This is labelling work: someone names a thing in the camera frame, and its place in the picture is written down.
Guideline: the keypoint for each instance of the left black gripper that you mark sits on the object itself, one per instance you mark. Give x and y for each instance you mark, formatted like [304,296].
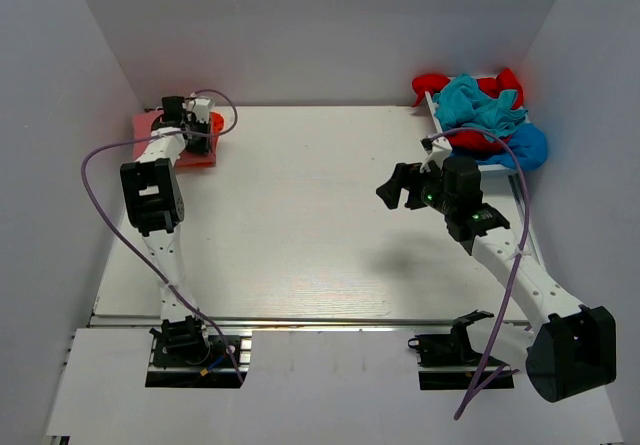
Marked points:
[198,140]

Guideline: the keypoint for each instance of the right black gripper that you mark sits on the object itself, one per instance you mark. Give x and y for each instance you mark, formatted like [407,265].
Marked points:
[413,187]

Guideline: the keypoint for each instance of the pink t-shirt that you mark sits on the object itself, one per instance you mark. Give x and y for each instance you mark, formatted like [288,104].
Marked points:
[141,124]

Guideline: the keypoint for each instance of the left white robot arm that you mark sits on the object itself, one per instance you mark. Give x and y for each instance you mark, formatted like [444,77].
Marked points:
[154,202]

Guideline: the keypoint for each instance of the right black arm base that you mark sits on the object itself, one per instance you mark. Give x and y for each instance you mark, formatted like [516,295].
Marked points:
[447,360]

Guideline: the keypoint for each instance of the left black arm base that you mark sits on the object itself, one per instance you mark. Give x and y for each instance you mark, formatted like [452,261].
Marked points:
[187,355]

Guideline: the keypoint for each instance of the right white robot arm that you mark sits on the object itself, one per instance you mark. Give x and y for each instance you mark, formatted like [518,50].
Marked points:
[570,347]

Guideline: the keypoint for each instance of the folded orange t-shirt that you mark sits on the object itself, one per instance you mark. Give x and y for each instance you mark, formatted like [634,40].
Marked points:
[217,123]

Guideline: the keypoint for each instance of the teal crumpled t-shirt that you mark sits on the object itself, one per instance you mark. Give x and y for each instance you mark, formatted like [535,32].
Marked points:
[463,103]

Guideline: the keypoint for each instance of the blue crumpled t-shirt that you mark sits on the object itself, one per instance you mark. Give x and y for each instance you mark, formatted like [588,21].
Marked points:
[528,144]

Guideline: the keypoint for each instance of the red crumpled t-shirt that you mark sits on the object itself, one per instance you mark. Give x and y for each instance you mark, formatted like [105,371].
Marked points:
[427,85]

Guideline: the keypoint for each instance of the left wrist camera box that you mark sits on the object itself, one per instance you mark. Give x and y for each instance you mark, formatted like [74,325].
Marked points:
[200,107]

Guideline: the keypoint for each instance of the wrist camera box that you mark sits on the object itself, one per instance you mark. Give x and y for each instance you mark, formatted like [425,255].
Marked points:
[437,151]
[200,107]

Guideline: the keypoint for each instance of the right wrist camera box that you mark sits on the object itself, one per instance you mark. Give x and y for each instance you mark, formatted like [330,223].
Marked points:
[437,151]

